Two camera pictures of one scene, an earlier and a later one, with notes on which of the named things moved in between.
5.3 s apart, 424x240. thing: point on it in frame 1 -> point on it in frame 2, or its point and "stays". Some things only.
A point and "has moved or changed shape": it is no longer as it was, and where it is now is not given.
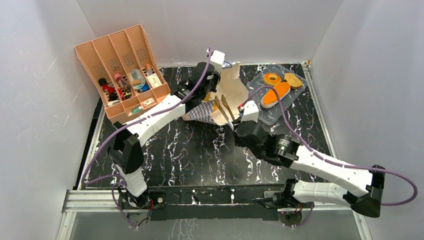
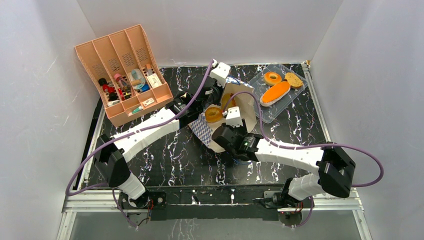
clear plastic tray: [269, 115] -> [260, 88]
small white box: [148, 101] stays
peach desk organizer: [126, 72] stays
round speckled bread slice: [293, 80] stays
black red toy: [112, 96] stays
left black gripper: [216, 77] -> [220, 90]
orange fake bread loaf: [271, 98] stays
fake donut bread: [268, 82] stays
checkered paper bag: [230, 85] has moved or changed shape
